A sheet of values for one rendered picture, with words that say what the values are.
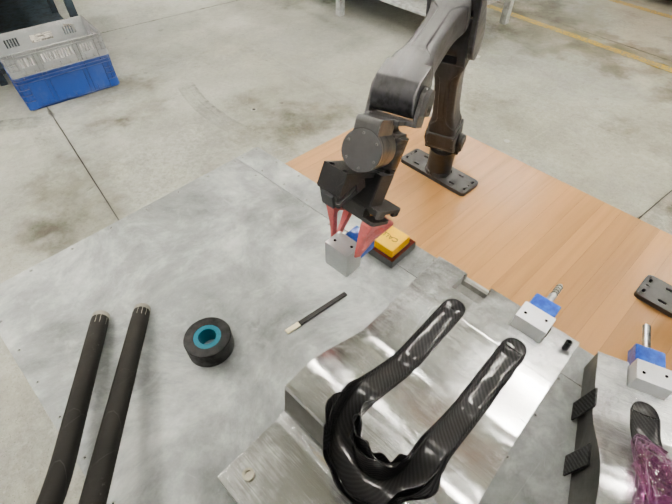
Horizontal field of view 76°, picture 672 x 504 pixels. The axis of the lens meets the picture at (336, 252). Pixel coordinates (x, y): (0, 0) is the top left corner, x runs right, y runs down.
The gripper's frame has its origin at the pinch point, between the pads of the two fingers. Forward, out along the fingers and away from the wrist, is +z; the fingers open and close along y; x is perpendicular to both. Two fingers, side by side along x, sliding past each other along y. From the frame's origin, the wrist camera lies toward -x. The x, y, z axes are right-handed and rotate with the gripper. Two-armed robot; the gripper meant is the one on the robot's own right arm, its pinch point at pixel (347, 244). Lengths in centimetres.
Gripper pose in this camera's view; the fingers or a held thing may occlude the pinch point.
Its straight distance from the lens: 72.0
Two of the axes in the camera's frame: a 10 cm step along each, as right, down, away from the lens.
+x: 6.1, -1.7, 7.7
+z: -3.2, 8.4, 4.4
